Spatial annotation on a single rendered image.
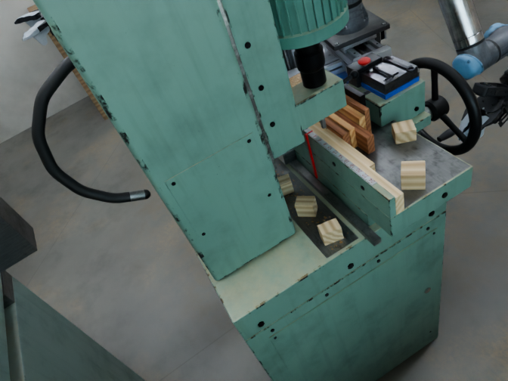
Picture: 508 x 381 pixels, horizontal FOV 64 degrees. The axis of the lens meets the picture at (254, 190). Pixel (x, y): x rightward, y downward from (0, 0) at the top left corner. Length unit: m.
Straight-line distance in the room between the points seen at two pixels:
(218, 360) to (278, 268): 0.93
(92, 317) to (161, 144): 1.62
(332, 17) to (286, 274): 0.52
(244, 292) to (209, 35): 0.53
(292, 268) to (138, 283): 1.37
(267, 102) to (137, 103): 0.26
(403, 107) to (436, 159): 0.18
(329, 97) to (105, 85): 0.48
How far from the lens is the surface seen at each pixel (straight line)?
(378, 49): 1.61
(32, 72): 4.10
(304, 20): 0.76
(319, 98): 0.89
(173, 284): 2.07
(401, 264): 1.11
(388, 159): 0.95
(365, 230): 0.92
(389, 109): 1.02
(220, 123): 0.71
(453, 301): 1.77
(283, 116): 0.81
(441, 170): 0.92
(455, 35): 1.32
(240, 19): 0.71
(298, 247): 0.94
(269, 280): 0.91
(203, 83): 0.67
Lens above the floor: 1.54
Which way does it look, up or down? 43 degrees down
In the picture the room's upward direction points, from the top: 22 degrees counter-clockwise
